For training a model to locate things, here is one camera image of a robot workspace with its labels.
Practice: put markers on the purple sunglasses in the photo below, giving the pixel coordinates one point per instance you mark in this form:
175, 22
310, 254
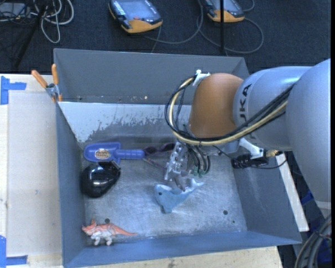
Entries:
156, 149

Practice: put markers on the grey metal bin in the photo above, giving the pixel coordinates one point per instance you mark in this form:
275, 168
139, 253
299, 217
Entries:
134, 200

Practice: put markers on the orange toy dinosaur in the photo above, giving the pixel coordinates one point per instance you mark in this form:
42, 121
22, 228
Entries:
106, 230

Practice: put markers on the blue toy shovel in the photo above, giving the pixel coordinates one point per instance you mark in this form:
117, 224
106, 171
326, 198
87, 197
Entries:
103, 152

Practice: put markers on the black cylinder on white bracket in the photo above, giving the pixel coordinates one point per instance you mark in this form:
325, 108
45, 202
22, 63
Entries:
247, 160

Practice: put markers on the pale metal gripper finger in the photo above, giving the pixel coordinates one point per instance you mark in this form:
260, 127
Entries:
180, 183
168, 174

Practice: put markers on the blue toy whale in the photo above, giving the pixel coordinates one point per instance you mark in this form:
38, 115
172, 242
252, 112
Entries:
170, 198

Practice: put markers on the black computer mouse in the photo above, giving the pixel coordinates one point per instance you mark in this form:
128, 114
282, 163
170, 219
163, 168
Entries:
97, 180

